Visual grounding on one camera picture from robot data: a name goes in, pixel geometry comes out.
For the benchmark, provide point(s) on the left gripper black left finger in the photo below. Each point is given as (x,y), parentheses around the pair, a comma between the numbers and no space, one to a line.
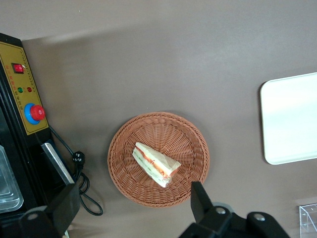
(62,210)

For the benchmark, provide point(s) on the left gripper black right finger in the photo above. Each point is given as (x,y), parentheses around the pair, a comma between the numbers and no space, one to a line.
(205,213)

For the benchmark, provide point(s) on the triangular sandwich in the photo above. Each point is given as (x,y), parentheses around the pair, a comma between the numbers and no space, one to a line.
(153,161)

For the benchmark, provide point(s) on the brown wicker basket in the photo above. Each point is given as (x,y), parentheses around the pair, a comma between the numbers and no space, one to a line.
(128,183)

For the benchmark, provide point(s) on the cream plastic tray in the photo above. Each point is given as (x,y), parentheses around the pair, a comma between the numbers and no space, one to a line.
(289,119)

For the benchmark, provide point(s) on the metal container in sealing machine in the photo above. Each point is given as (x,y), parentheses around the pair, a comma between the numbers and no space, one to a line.
(7,188)

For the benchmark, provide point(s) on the clear acrylic bottle rack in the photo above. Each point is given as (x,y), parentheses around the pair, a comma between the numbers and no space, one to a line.
(307,218)

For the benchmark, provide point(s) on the black sealing machine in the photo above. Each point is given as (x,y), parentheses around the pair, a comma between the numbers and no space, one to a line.
(15,104)

